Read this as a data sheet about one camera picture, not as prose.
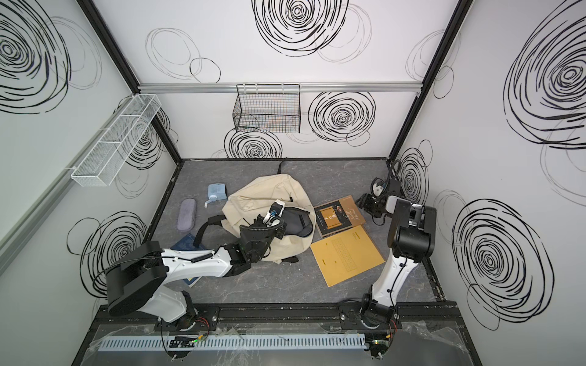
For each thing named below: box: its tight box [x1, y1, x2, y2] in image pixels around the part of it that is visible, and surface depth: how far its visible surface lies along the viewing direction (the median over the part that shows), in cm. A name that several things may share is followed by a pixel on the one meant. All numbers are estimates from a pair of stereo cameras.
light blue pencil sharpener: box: [204, 183, 229, 209], surface depth 104 cm
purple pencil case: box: [177, 198, 197, 232], surface depth 98 cm
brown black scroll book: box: [313, 195, 366, 238], surface depth 99 cm
